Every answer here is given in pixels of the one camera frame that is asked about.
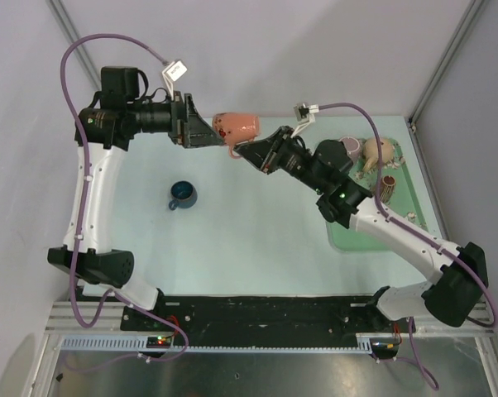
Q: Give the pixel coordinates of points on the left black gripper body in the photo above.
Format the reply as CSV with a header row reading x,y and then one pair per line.
x,y
160,117

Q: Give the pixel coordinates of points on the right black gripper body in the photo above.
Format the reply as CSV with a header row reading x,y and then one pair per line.
x,y
295,161

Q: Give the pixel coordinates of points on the salmon pink mug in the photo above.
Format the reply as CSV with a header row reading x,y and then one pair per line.
x,y
236,128

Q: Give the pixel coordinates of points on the blue mug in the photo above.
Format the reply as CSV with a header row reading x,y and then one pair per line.
x,y
183,195

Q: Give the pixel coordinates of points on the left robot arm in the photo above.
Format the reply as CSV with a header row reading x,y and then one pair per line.
x,y
87,252

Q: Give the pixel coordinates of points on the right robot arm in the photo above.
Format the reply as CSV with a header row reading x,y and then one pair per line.
x,y
454,275

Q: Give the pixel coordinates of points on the mauve upside-down mug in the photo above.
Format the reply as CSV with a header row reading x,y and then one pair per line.
x,y
353,147

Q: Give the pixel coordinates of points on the tan ceramic teapot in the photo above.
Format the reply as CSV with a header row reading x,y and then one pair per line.
x,y
373,149

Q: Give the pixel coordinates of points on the brown striped cup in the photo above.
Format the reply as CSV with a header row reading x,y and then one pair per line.
x,y
388,183

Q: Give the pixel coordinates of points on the green floral tray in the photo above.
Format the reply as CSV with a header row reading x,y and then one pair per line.
x,y
404,202

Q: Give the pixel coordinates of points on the small circuit board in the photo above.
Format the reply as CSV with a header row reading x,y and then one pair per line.
x,y
159,342

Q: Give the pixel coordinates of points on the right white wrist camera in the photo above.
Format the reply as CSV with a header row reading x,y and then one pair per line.
x,y
305,115

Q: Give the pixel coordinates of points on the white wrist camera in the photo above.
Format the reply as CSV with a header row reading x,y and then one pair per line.
x,y
305,115
171,73

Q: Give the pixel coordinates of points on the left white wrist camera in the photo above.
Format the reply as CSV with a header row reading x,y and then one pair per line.
x,y
171,73

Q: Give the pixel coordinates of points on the left aluminium frame post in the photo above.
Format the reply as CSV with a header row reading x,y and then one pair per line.
x,y
71,34

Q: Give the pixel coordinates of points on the aluminium frame post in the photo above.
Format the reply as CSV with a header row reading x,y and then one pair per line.
x,y
462,31
71,34

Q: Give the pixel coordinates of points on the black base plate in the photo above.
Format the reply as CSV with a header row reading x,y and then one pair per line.
x,y
267,322

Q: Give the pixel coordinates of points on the right aluminium frame post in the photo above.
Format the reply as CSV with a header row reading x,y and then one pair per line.
x,y
462,31

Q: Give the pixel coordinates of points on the grey cable duct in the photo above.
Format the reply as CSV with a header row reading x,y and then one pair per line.
x,y
101,343

